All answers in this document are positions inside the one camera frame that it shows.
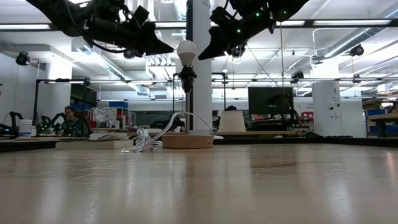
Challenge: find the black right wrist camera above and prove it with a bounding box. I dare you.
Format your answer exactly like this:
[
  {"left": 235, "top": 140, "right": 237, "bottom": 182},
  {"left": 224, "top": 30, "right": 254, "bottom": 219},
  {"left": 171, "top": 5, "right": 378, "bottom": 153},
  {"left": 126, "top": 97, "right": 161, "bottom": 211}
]
[{"left": 210, "top": 6, "right": 237, "bottom": 29}]

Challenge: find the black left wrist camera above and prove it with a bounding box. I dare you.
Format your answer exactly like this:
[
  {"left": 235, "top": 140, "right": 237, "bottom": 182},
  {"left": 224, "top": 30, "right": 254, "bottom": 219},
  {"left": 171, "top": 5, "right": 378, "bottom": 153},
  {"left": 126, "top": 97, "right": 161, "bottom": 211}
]
[{"left": 129, "top": 5, "right": 150, "bottom": 28}]

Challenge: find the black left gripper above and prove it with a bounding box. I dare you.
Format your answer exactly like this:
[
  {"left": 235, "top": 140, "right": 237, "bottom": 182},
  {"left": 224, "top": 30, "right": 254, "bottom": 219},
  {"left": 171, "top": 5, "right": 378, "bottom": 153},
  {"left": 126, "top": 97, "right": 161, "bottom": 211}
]
[{"left": 89, "top": 16, "right": 174, "bottom": 56}]

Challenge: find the white column with wall devices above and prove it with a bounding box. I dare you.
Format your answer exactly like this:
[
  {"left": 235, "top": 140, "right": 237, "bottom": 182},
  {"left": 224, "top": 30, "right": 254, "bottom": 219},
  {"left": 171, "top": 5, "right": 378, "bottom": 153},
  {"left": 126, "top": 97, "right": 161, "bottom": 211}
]
[{"left": 312, "top": 81, "right": 343, "bottom": 138}]

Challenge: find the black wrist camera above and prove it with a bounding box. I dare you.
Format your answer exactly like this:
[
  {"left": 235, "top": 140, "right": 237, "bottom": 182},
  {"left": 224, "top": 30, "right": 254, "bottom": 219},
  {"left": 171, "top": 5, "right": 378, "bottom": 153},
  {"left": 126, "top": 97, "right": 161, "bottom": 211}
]
[
  {"left": 129, "top": 5, "right": 150, "bottom": 28},
  {"left": 210, "top": 6, "right": 237, "bottom": 29}
]

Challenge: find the red storage bin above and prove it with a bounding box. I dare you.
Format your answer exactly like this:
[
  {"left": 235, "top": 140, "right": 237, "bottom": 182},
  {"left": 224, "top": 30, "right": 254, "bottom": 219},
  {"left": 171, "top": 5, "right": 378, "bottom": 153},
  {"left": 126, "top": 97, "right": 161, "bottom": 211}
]
[{"left": 300, "top": 111, "right": 315, "bottom": 123}]

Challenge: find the pale conical lampshade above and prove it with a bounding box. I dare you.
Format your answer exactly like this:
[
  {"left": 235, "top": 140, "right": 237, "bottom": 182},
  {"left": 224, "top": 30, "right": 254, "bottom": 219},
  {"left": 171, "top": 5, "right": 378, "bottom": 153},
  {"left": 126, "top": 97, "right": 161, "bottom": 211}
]
[{"left": 217, "top": 110, "right": 247, "bottom": 133}]

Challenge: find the long ceiling light strip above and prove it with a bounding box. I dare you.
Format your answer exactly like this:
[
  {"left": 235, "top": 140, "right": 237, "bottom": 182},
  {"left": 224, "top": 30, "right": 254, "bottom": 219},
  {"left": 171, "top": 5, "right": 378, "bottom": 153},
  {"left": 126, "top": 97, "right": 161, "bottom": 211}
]
[
  {"left": 312, "top": 19, "right": 392, "bottom": 26},
  {"left": 0, "top": 23, "right": 52, "bottom": 31}
]

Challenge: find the silver ceiling duct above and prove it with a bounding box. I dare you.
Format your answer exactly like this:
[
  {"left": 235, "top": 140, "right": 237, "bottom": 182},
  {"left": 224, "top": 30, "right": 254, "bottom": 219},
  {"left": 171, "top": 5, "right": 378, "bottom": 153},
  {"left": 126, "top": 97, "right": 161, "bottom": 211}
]
[{"left": 323, "top": 27, "right": 398, "bottom": 60}]

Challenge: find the white LED lightbulb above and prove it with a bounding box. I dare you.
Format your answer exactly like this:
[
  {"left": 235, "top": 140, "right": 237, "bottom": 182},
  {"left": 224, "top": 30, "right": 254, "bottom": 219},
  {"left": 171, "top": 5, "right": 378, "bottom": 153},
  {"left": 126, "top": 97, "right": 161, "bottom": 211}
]
[{"left": 176, "top": 39, "right": 198, "bottom": 67}]

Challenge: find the white plastic container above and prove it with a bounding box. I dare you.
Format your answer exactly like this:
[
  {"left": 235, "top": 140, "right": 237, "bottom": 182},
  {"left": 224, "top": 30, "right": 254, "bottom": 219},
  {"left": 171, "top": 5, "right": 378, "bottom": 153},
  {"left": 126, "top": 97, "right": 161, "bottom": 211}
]
[{"left": 18, "top": 119, "right": 33, "bottom": 138}]

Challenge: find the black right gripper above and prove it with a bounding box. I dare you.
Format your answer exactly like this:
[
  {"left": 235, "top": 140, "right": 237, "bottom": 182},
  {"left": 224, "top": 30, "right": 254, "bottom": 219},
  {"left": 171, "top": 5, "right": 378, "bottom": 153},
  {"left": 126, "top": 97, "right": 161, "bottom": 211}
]
[{"left": 198, "top": 9, "right": 276, "bottom": 60}]

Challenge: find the black computer monitor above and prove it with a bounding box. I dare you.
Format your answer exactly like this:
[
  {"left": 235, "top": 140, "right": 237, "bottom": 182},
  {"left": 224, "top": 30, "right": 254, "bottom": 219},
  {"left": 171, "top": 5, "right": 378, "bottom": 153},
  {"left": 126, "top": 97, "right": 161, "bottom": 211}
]
[{"left": 248, "top": 86, "right": 295, "bottom": 116}]

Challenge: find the black and white book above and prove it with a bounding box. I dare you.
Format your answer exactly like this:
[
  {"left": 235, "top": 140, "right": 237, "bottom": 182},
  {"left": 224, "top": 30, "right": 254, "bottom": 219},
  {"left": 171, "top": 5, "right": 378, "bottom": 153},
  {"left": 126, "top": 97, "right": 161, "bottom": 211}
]
[{"left": 55, "top": 139, "right": 134, "bottom": 151}]

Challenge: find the background robot with green lights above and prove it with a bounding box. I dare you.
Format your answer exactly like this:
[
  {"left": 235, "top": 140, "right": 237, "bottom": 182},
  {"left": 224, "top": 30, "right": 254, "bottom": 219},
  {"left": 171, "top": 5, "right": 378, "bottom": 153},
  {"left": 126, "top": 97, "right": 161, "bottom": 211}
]
[{"left": 40, "top": 112, "right": 93, "bottom": 136}]

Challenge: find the black table frame rail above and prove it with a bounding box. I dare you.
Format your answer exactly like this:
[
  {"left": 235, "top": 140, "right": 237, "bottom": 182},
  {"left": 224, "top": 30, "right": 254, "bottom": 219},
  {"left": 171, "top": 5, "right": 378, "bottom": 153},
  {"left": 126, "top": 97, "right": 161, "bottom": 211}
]
[{"left": 0, "top": 136, "right": 398, "bottom": 153}]

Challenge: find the white building column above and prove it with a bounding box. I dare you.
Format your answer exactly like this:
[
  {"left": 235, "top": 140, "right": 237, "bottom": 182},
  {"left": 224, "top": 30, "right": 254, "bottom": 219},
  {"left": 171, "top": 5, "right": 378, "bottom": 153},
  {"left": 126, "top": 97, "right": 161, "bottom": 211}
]
[{"left": 192, "top": 0, "right": 214, "bottom": 131}]

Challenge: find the wooden base table lamp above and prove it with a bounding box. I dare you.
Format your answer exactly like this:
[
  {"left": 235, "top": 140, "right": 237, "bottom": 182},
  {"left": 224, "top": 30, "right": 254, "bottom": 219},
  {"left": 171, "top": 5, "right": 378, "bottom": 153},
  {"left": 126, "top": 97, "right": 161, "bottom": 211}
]
[{"left": 161, "top": 64, "right": 215, "bottom": 149}]

